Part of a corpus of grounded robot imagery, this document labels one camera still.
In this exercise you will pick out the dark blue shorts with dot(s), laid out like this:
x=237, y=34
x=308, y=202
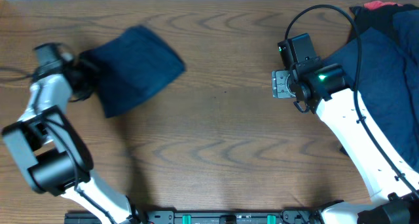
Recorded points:
x=133, y=68

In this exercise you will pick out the black garment in pile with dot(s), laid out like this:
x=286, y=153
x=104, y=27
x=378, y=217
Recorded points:
x=381, y=19

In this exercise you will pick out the blue garment at right edge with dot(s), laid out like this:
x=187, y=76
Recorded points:
x=406, y=26

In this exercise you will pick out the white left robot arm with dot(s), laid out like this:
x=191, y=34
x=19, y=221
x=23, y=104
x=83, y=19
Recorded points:
x=50, y=154

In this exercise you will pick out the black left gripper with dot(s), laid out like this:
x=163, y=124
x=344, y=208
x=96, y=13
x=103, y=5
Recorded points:
x=93, y=78

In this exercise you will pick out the dark blue garment in pile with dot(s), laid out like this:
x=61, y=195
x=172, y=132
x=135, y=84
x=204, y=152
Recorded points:
x=388, y=84

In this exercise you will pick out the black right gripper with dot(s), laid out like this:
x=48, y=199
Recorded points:
x=280, y=88

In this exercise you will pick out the red garment in pile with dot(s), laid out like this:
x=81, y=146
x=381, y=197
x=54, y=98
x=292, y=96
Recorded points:
x=373, y=5

